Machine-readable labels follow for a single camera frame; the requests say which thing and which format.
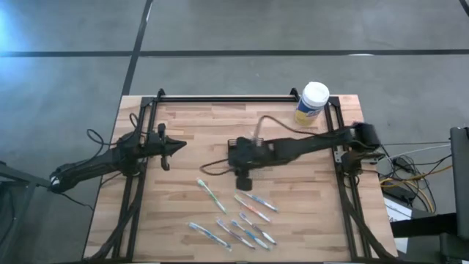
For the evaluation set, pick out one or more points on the black floor bar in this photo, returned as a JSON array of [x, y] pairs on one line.
[[421, 225]]

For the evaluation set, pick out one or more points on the teal toothbrush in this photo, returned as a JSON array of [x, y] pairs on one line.
[[250, 234]]

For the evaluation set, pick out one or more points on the black power brick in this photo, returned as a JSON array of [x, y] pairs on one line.
[[403, 192]]

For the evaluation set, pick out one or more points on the purple white toothbrush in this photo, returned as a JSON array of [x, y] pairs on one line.
[[234, 233]]

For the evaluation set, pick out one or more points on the blue toothbrush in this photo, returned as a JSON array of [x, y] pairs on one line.
[[209, 236], [260, 201]]

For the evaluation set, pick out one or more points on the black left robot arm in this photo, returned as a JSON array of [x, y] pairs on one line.
[[102, 161]]

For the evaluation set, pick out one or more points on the black metal stand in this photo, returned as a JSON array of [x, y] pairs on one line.
[[22, 176]]

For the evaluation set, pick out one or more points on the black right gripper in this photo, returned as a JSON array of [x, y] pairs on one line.
[[253, 154]]

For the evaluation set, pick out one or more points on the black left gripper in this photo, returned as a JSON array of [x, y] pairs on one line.
[[155, 144]]

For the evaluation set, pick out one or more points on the green toothbrush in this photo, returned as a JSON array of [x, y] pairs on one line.
[[212, 196]]

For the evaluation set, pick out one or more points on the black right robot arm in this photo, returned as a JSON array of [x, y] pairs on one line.
[[311, 144]]

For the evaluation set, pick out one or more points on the white paper sheet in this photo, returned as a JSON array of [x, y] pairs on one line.
[[397, 212]]

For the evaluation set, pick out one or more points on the Lysol wipes canister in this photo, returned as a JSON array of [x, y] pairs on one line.
[[311, 102]]

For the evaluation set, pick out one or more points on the silver mounting plate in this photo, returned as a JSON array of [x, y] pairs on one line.
[[339, 155]]

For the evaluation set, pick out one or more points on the orange toothbrush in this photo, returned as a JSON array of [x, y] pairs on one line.
[[253, 208]]

